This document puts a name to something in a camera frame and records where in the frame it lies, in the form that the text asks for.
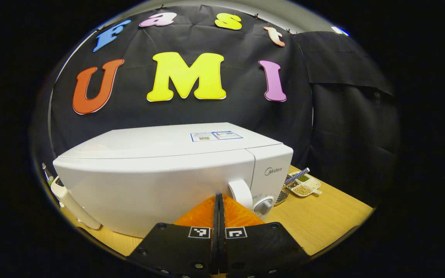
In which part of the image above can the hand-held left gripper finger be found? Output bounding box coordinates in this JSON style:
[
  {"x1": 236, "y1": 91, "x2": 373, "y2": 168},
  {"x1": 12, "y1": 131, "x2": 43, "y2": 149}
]
[
  {"x1": 128, "y1": 193, "x2": 219, "y2": 278},
  {"x1": 218, "y1": 193, "x2": 310, "y2": 278}
]

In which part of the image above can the white microwave oven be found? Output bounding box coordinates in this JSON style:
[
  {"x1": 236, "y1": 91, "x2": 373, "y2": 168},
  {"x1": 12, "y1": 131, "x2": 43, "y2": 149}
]
[{"x1": 53, "y1": 122, "x2": 294, "y2": 239}]

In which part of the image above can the white divided dish with beans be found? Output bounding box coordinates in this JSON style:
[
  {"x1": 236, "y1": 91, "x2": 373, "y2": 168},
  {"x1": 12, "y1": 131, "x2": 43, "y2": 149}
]
[{"x1": 287, "y1": 171, "x2": 323, "y2": 198}]

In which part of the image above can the black backdrop cloth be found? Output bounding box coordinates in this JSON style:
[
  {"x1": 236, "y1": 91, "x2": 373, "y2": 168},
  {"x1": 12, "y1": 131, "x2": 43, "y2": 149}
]
[{"x1": 29, "y1": 5, "x2": 401, "y2": 209}]

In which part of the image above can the white toaster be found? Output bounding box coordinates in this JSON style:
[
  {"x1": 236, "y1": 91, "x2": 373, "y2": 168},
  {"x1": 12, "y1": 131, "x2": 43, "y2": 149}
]
[{"x1": 51, "y1": 176, "x2": 102, "y2": 231}]

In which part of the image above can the striped handle spoon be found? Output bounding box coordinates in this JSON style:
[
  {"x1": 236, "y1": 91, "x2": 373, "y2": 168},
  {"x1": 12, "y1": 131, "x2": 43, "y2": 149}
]
[{"x1": 284, "y1": 167, "x2": 311, "y2": 186}]

